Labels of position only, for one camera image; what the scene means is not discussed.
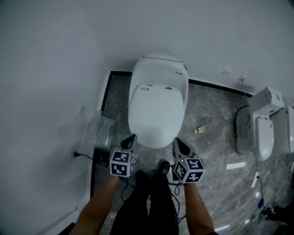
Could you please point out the person's right black shoe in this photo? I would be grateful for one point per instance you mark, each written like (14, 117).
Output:
(164, 167)

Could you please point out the small blue item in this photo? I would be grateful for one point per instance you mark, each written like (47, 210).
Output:
(261, 203)

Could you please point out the white wall socket with plug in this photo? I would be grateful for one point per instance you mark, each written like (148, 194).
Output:
(242, 78)

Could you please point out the white wall switch plate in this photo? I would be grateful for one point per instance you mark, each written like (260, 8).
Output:
(83, 108)

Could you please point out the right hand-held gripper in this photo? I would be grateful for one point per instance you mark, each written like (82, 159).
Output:
(180, 171)

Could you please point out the person's left forearm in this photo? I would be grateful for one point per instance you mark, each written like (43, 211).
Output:
(98, 206)

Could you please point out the wall socket with black plug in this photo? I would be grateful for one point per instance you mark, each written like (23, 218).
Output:
(75, 154)

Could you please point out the white slim toilet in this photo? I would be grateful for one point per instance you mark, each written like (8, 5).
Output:
(290, 130)

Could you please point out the blank white wall plate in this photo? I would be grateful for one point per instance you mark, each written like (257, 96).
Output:
(226, 71)

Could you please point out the black power adapter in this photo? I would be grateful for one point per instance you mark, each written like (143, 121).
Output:
(102, 158)

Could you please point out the white power strip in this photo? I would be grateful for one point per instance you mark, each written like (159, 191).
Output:
(255, 179)

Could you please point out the white rounded toilet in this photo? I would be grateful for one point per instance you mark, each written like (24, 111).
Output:
(158, 68)

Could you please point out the crumpled clear plastic wrap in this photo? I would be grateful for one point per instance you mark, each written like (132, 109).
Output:
(101, 130)

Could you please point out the black equipment pile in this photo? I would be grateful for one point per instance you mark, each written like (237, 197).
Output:
(279, 214)

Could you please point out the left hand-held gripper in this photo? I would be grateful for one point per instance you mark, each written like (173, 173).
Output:
(118, 168)

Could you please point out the white toilet with square tank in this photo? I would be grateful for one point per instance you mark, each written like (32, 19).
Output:
(264, 137)

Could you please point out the person's black trousers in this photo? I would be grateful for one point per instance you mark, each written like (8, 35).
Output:
(158, 206)

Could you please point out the person's right forearm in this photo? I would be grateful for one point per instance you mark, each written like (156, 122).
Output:
(197, 206)

